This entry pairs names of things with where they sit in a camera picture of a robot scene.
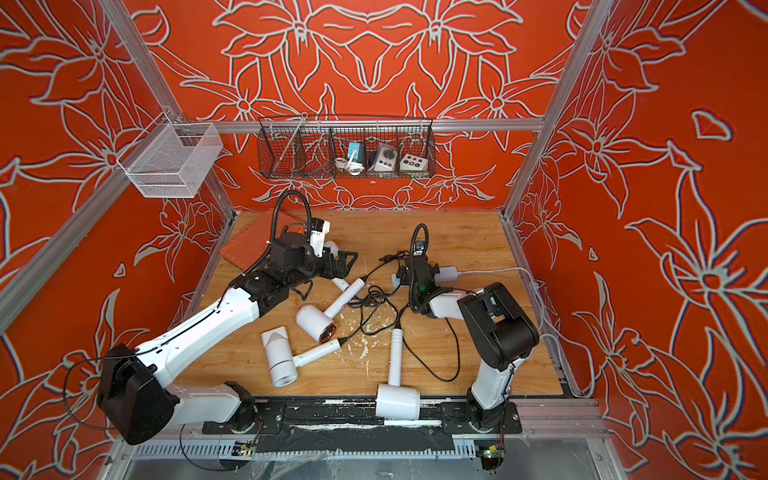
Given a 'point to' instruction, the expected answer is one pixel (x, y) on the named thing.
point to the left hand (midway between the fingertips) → (344, 249)
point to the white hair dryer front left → (281, 363)
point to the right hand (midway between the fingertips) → (404, 262)
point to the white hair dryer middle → (320, 324)
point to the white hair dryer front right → (395, 401)
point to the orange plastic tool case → (251, 244)
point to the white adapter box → (386, 159)
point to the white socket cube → (413, 163)
